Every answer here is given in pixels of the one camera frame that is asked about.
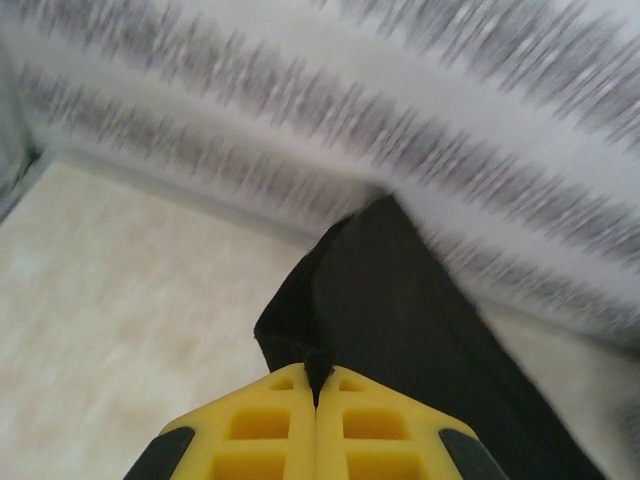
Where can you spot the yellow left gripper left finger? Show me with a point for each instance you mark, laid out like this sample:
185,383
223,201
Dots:
260,440

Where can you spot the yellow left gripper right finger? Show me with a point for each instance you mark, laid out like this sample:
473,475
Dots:
380,440

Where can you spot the black skirt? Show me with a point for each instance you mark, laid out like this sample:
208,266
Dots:
390,300

